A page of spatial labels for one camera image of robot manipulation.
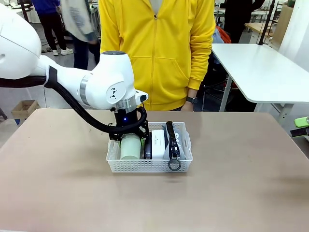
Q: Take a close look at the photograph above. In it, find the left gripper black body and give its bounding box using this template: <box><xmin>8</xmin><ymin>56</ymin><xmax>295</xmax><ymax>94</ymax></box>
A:
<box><xmin>112</xmin><ymin>106</ymin><xmax>143</xmax><ymax>133</ymax></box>

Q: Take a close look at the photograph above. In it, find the black stapler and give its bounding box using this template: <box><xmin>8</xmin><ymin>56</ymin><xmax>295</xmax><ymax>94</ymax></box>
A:
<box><xmin>143</xmin><ymin>131</ymin><xmax>153</xmax><ymax>160</ymax></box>

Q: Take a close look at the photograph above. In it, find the white power strip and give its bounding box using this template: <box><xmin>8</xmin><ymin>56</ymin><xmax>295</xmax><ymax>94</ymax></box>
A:
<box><xmin>152</xmin><ymin>130</ymin><xmax>168</xmax><ymax>160</ymax></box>

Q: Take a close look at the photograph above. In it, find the pale green cup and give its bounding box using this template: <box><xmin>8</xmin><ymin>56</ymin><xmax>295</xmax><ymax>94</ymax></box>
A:
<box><xmin>120</xmin><ymin>133</ymin><xmax>142</xmax><ymax>160</ymax></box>

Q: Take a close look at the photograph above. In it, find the grey zippered pouch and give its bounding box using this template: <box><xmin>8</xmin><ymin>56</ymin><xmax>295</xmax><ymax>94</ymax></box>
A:
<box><xmin>163</xmin><ymin>120</ymin><xmax>187</xmax><ymax>173</ymax></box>

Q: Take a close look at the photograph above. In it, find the person's left forearm yellow sleeve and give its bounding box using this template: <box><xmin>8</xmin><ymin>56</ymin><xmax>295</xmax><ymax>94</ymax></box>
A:
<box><xmin>187</xmin><ymin>41</ymin><xmax>216</xmax><ymax>90</ymax></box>

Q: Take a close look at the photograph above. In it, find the white perforated plastic basket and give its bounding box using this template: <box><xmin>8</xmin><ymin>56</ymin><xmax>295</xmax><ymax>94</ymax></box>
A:
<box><xmin>105</xmin><ymin>121</ymin><xmax>194</xmax><ymax>174</ymax></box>

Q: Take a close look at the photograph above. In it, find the person's left hand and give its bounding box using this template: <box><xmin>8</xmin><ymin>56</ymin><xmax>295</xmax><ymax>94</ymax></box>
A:
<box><xmin>180</xmin><ymin>102</ymin><xmax>196</xmax><ymax>112</ymax></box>

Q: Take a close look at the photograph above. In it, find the white side table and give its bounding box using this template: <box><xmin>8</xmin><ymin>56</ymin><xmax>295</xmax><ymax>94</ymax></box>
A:
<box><xmin>211</xmin><ymin>43</ymin><xmax>309</xmax><ymax>121</ymax></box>

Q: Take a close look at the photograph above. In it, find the person in yellow hoodie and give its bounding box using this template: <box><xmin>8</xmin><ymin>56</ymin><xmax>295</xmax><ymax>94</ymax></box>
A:
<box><xmin>98</xmin><ymin>0</ymin><xmax>216</xmax><ymax>112</ymax></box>

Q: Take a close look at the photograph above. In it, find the black chair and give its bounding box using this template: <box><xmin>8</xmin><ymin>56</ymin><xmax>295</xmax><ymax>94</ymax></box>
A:
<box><xmin>201</xmin><ymin>52</ymin><xmax>239</xmax><ymax>112</ymax></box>

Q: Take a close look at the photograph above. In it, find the small open cardboard box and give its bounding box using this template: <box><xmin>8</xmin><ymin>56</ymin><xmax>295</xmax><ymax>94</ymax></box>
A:
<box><xmin>11</xmin><ymin>100</ymin><xmax>41</xmax><ymax>119</ymax></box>

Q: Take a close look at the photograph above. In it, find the tall brown cardboard panel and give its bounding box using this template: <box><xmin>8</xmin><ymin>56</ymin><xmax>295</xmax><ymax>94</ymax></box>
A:
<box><xmin>274</xmin><ymin>4</ymin><xmax>293</xmax><ymax>45</ymax></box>

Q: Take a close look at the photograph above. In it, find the black pole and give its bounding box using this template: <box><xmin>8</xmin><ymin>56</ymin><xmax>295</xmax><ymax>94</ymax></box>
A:
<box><xmin>257</xmin><ymin>0</ymin><xmax>278</xmax><ymax>46</ymax></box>

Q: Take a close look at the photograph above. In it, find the background person grey jacket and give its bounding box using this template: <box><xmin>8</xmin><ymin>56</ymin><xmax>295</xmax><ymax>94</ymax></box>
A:
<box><xmin>59</xmin><ymin>0</ymin><xmax>101</xmax><ymax>71</ymax></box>

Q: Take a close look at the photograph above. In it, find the orange jacket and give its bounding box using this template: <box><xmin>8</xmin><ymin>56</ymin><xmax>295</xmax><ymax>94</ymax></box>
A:
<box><xmin>214</xmin><ymin>25</ymin><xmax>232</xmax><ymax>44</ymax></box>

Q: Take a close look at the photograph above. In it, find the background person in black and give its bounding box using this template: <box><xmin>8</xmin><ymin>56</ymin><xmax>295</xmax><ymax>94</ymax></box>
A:
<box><xmin>223</xmin><ymin>0</ymin><xmax>265</xmax><ymax>44</ymax></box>

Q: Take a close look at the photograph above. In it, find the background person blue top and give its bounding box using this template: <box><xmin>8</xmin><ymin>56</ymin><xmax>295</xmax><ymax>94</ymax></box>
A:
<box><xmin>31</xmin><ymin>0</ymin><xmax>74</xmax><ymax>56</ymax></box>

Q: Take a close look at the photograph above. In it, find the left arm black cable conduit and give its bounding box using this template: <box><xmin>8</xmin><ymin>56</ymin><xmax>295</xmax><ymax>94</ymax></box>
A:
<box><xmin>0</xmin><ymin>75</ymin><xmax>148</xmax><ymax>134</ymax></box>

